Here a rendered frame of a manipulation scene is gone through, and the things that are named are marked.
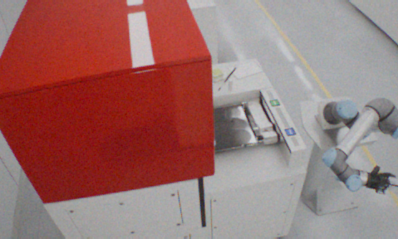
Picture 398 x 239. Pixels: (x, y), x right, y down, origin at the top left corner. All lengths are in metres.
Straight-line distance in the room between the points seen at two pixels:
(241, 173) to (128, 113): 1.00
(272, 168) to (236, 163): 0.21
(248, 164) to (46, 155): 1.17
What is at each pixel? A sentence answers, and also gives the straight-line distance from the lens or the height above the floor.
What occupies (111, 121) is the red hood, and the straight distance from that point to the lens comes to 1.22.
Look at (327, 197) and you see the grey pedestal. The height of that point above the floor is 0.01.
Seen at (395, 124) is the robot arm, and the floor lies 1.28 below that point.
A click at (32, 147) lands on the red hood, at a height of 1.56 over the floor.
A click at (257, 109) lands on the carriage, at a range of 2.32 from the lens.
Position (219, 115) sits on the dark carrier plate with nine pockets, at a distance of 2.25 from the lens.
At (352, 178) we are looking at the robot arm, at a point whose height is 1.19.
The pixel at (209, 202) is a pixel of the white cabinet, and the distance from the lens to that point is 2.04.
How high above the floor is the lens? 2.42
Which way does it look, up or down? 44 degrees down
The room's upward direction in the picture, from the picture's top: 5 degrees counter-clockwise
